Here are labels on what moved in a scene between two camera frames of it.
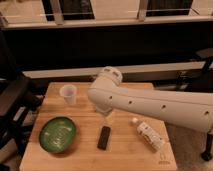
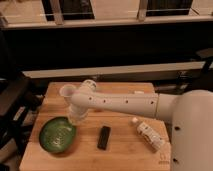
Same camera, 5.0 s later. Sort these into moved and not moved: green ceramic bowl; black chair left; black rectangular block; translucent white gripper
Moved: translucent white gripper
Not moved: black chair left; green ceramic bowl; black rectangular block
